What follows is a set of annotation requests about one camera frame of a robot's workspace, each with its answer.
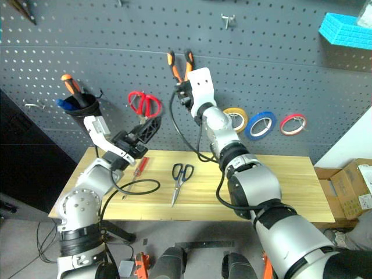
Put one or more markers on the dark grey pegboard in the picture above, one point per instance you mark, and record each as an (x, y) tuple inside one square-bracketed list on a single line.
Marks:
[(261, 67)]

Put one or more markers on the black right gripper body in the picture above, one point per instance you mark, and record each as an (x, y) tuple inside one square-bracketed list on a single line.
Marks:
[(184, 94)]

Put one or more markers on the small grey box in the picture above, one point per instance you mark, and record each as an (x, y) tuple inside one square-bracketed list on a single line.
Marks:
[(126, 268)]

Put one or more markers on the blue tape roll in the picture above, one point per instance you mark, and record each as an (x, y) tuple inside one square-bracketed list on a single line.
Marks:
[(250, 128)]

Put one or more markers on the metal pegboard hook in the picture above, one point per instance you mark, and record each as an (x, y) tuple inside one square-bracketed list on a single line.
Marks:
[(228, 19), (35, 104)]

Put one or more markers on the yellow tape roll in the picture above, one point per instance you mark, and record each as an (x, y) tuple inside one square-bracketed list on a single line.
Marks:
[(242, 116)]

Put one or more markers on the black metal bar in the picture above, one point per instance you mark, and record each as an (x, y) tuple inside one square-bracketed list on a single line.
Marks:
[(203, 244)]

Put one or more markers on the dark hanging tool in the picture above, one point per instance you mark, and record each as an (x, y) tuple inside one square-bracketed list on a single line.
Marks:
[(27, 13)]

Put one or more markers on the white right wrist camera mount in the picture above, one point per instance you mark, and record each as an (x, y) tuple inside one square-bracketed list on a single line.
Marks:
[(202, 85)]

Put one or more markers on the orange black device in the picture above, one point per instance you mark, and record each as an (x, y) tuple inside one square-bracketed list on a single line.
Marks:
[(142, 264), (267, 266)]

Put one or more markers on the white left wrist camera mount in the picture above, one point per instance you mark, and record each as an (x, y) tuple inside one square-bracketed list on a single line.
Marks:
[(98, 136)]

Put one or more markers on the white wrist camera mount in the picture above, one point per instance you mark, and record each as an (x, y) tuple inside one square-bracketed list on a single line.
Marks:
[(98, 136), (202, 85)]

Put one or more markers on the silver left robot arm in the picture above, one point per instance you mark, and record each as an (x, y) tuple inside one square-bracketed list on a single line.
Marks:
[(84, 197)]

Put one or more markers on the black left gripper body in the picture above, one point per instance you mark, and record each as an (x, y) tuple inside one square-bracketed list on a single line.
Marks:
[(129, 143)]

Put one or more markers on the dark rounded shape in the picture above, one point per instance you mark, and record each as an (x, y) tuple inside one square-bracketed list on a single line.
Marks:
[(170, 263), (238, 267)]

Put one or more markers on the cardboard box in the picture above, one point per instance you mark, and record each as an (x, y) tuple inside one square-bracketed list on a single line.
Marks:
[(346, 189)]

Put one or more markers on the red tape roll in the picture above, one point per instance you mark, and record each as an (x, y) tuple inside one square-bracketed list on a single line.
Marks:
[(286, 122)]

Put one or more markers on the black table leg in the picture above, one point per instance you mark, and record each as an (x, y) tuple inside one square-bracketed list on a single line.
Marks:
[(120, 231)]

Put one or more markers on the black cup holder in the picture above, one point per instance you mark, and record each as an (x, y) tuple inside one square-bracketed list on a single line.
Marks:
[(84, 113)]

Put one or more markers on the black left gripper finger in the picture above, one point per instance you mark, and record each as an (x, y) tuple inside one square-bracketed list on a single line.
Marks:
[(151, 129), (143, 125)]

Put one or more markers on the blue plastic basket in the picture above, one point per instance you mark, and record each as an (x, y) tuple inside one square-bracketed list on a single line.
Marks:
[(346, 32)]

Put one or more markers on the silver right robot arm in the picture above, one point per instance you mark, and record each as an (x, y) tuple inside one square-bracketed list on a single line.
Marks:
[(255, 186)]

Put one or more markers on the black cabinet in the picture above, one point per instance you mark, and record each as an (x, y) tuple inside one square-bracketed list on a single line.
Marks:
[(26, 151)]

